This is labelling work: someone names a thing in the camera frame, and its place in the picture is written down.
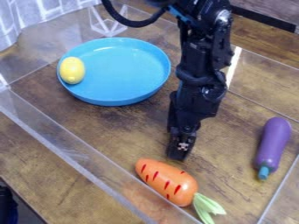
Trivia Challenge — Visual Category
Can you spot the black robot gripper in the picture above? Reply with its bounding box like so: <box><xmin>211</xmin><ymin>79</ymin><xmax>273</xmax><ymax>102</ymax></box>
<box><xmin>165</xmin><ymin>82</ymin><xmax>227</xmax><ymax>161</ymax></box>

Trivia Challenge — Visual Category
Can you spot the orange toy carrot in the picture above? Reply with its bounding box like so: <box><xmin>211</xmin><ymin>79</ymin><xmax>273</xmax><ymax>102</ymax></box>
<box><xmin>135</xmin><ymin>158</ymin><xmax>227</xmax><ymax>224</ymax></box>

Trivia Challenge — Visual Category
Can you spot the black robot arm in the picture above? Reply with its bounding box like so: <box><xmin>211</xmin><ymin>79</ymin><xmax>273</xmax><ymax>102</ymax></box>
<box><xmin>165</xmin><ymin>0</ymin><xmax>233</xmax><ymax>160</ymax></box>

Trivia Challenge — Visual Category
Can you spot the purple toy eggplant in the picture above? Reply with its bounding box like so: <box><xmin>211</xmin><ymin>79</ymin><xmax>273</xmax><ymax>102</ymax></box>
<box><xmin>255</xmin><ymin>117</ymin><xmax>292</xmax><ymax>180</ymax></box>

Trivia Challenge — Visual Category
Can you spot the blue round plate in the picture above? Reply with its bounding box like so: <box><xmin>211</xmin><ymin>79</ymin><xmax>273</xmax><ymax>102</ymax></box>
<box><xmin>56</xmin><ymin>38</ymin><xmax>172</xmax><ymax>106</ymax></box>

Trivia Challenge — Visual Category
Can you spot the yellow toy lemon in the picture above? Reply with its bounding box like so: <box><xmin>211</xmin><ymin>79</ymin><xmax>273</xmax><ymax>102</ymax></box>
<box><xmin>58</xmin><ymin>57</ymin><xmax>85</xmax><ymax>85</ymax></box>

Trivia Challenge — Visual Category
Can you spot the dark wooden bar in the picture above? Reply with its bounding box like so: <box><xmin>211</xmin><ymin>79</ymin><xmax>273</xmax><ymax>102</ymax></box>
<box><xmin>232</xmin><ymin>5</ymin><xmax>296</xmax><ymax>33</ymax></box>

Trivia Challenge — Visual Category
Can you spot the white lattice curtain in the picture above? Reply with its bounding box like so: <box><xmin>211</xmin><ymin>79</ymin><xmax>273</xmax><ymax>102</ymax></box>
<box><xmin>0</xmin><ymin>0</ymin><xmax>101</xmax><ymax>52</ymax></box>

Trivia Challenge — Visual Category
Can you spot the clear acrylic tray wall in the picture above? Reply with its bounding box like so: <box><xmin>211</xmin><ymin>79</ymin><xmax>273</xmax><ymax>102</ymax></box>
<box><xmin>0</xmin><ymin>87</ymin><xmax>201</xmax><ymax>224</ymax></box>

